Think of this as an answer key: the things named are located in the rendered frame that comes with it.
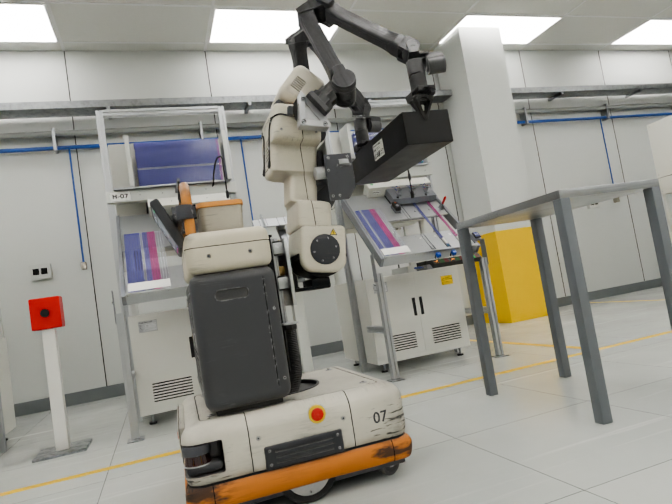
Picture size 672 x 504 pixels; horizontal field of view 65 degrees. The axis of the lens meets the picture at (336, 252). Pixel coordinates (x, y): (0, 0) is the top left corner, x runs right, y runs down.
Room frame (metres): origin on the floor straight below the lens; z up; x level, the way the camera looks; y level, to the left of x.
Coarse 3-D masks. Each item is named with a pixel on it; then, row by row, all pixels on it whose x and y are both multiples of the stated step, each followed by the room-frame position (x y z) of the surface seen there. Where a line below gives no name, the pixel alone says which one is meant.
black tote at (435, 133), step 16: (416, 112) 1.72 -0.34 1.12; (432, 112) 1.73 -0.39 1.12; (384, 128) 1.85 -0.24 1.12; (400, 128) 1.73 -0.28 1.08; (416, 128) 1.71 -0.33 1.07; (432, 128) 1.73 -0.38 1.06; (448, 128) 1.75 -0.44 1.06; (368, 144) 2.01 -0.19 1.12; (384, 144) 1.87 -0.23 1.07; (400, 144) 1.75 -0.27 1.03; (416, 144) 1.71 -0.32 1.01; (432, 144) 1.75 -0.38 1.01; (368, 160) 2.04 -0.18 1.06; (384, 160) 1.89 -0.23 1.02; (400, 160) 1.91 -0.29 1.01; (416, 160) 1.96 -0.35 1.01; (368, 176) 2.11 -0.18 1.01; (384, 176) 2.16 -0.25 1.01
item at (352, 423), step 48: (336, 384) 1.75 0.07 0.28; (384, 384) 1.64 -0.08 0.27; (192, 432) 1.46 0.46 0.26; (240, 432) 1.48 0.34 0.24; (288, 432) 1.52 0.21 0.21; (336, 432) 1.56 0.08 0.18; (384, 432) 1.60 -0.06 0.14; (192, 480) 1.45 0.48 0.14; (240, 480) 1.48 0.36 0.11; (288, 480) 1.51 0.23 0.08; (336, 480) 1.58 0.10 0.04
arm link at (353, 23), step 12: (324, 0) 1.78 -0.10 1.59; (336, 12) 1.80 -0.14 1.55; (348, 12) 1.80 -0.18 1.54; (324, 24) 1.88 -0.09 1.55; (336, 24) 1.83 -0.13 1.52; (348, 24) 1.79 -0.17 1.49; (360, 24) 1.78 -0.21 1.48; (372, 24) 1.78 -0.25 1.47; (360, 36) 1.80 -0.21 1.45; (372, 36) 1.77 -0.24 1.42; (384, 36) 1.75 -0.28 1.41; (396, 36) 1.74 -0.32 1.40; (408, 36) 1.74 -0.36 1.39; (384, 48) 1.78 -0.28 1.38; (396, 48) 1.74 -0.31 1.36
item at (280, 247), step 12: (276, 252) 1.79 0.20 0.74; (288, 252) 1.78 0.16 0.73; (288, 264) 1.78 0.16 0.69; (300, 264) 1.80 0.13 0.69; (288, 276) 1.79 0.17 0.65; (312, 276) 1.84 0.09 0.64; (324, 276) 1.83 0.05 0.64; (288, 288) 1.80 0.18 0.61; (300, 288) 1.80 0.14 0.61; (312, 288) 1.81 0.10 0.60; (288, 300) 1.85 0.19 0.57
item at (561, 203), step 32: (576, 192) 1.82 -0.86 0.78; (608, 192) 1.87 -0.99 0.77; (480, 224) 2.37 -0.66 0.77; (544, 256) 2.56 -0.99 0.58; (576, 256) 1.81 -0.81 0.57; (544, 288) 2.58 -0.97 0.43; (576, 288) 1.81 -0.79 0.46; (480, 320) 2.43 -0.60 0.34; (576, 320) 1.83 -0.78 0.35; (480, 352) 2.45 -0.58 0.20; (608, 416) 1.81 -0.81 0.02
